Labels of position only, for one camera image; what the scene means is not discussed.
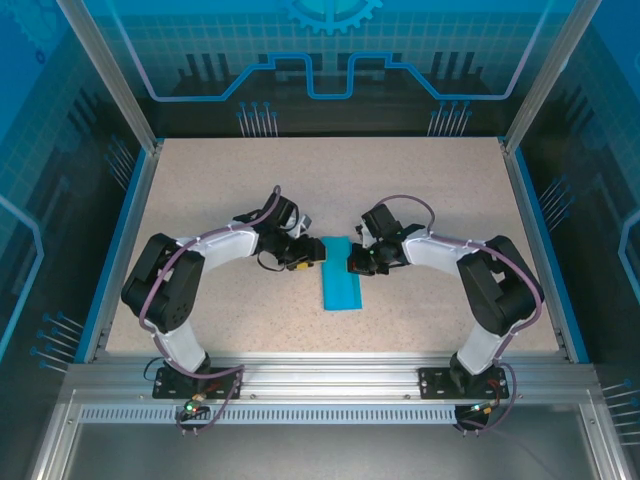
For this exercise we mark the blue paper sheet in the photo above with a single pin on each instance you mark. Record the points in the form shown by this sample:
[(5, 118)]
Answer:
[(340, 290)]

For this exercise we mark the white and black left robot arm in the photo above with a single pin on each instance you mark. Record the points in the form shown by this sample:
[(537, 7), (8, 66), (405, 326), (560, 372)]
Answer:
[(225, 250)]

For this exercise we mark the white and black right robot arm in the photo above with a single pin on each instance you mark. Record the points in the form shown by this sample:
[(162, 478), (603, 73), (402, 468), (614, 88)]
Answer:
[(435, 252)]

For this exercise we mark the yellow power connector with light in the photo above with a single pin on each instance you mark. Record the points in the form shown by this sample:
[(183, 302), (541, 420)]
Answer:
[(192, 406), (482, 408)]

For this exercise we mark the blue table side strip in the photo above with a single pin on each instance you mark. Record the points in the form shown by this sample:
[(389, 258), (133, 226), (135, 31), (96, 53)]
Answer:
[(127, 210), (536, 210)]

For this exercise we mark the grey metal shelf plate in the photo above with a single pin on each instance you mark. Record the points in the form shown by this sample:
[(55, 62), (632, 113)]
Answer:
[(325, 455)]

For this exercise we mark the aluminium table frame rail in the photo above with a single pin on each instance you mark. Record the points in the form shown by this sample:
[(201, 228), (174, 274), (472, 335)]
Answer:
[(325, 380)]

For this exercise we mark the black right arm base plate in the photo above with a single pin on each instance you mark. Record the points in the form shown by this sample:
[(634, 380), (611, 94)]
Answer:
[(435, 385)]

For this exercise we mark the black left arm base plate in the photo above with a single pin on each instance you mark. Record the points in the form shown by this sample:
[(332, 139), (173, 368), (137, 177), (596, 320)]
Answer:
[(170, 387)]

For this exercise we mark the aluminium frame post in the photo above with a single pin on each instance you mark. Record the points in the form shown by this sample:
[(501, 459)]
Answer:
[(115, 85), (545, 75)]

